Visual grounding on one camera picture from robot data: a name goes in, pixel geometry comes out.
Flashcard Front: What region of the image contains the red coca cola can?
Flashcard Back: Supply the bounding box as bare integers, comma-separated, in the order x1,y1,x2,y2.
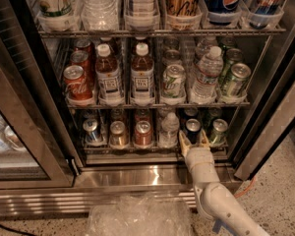
63,65,92,100

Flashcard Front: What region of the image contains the black floor cable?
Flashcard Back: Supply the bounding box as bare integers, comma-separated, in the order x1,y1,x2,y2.
0,215,37,236

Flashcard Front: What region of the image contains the closed glass fridge door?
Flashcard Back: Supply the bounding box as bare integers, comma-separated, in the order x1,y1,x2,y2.
0,20,75,191

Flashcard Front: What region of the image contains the large pepsi bottle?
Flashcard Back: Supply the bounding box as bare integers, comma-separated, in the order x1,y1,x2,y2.
205,0,239,26

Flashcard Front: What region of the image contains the orange floor cable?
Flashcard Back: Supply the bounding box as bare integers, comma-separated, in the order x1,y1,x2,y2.
234,175,258,200

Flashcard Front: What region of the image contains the blue energy drink can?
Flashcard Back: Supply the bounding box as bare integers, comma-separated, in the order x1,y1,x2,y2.
249,0,281,30

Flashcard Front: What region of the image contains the top wire shelf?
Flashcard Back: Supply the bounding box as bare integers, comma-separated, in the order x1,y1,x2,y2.
38,26,286,38

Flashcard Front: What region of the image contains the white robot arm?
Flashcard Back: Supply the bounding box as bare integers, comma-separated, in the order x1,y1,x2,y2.
179,131,270,236

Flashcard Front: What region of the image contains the stainless steel display fridge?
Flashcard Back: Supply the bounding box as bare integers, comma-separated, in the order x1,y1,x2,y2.
0,0,295,217

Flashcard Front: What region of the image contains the brown tea bottle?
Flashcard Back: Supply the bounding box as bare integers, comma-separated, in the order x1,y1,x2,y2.
131,43,154,99
95,43,124,100

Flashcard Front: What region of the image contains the green can bottom shelf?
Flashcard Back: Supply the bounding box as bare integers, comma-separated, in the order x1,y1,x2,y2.
208,119,228,145

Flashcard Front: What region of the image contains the right brown tea bottle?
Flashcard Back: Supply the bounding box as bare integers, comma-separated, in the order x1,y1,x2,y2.
131,43,154,99

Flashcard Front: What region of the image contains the blue pepsi can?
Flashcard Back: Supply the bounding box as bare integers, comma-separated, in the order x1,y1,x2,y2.
185,119,202,145

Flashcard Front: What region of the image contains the gold can bottom shelf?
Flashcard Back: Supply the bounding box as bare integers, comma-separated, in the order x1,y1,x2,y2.
110,121,128,147

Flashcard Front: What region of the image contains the clear water bottle shelf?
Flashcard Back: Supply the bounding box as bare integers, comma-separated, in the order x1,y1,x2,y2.
192,46,223,98
82,0,119,30

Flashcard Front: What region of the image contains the white green soda can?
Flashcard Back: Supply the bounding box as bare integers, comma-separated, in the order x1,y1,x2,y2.
162,64,186,98

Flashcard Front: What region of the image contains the blue tape cross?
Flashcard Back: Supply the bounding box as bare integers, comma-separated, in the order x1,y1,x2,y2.
212,219,239,236

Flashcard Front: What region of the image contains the red can bottom shelf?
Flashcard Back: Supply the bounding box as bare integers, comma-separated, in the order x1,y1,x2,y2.
135,121,152,146

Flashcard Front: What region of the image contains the green soda can behind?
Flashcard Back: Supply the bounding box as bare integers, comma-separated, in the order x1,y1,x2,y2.
219,48,244,82

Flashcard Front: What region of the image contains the clear water bottle middle shelf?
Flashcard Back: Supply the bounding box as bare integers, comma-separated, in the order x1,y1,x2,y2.
192,46,223,98

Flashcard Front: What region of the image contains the clear water bottle top shelf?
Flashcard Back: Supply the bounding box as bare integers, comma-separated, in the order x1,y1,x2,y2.
82,0,119,30

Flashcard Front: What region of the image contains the open fridge door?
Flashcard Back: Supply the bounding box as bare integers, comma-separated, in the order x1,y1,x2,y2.
234,66,295,182

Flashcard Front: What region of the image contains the clear plastic bag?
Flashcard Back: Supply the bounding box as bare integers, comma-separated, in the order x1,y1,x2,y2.
86,195,193,236

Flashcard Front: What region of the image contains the bottom wire shelf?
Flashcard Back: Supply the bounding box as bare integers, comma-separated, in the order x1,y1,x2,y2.
84,142,228,153

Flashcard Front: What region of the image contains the blue silver can bottom left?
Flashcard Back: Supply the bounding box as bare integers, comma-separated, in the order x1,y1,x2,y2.
83,118,103,143

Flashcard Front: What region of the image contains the middle wire shelf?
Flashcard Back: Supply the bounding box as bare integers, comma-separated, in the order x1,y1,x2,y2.
67,101,250,109

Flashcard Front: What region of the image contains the left brown tea bottle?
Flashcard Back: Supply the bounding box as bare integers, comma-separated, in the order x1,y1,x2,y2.
95,43,124,100

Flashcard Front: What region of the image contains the wire shelf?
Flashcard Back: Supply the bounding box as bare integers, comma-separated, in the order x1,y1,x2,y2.
38,26,286,38
84,142,228,153
67,101,250,109

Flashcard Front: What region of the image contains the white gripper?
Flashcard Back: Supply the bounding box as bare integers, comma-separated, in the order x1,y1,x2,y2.
179,129,219,188

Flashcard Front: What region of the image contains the water bottle bottom shelf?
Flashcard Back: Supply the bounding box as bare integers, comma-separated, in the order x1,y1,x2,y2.
159,112,180,148

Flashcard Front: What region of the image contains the green soda can front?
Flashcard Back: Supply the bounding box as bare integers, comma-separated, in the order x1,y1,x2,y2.
220,63,251,97

